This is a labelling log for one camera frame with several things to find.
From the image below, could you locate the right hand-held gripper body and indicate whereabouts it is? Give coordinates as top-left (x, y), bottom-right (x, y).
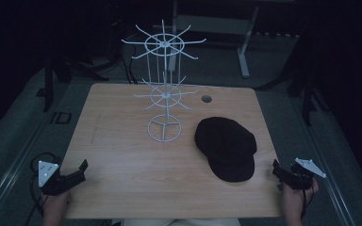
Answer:
top-left (277, 157), bottom-right (327, 191)

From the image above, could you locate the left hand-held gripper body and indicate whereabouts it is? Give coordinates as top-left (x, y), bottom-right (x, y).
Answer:
top-left (37, 160), bottom-right (87, 197)

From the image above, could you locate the black cap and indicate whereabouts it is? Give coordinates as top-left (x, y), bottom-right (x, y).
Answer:
top-left (194, 116), bottom-right (258, 184)

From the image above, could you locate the white wire display rack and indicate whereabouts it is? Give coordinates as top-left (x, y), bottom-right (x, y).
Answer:
top-left (121, 19), bottom-right (207, 143)

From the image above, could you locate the person's left hand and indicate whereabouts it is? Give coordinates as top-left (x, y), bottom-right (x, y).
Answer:
top-left (41, 190), bottom-right (73, 226)

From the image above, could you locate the person's right hand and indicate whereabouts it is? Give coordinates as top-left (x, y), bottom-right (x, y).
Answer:
top-left (281, 177), bottom-right (320, 219)

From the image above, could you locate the black stand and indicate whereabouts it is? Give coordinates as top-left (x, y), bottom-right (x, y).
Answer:
top-left (255, 31), bottom-right (331, 127)
top-left (36, 46), bottom-right (109, 113)

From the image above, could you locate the person's light clothing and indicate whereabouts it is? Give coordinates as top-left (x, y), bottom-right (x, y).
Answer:
top-left (111, 218), bottom-right (242, 226)

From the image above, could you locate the black cable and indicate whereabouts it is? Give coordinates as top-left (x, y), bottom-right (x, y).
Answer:
top-left (23, 152), bottom-right (60, 226)
top-left (300, 180), bottom-right (315, 219)

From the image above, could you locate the black rectangular floor frame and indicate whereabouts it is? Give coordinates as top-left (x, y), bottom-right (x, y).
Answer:
top-left (49, 110), bottom-right (73, 125)

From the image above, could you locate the white metal desk frame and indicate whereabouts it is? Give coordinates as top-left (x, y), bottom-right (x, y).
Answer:
top-left (168, 0), bottom-right (300, 79)

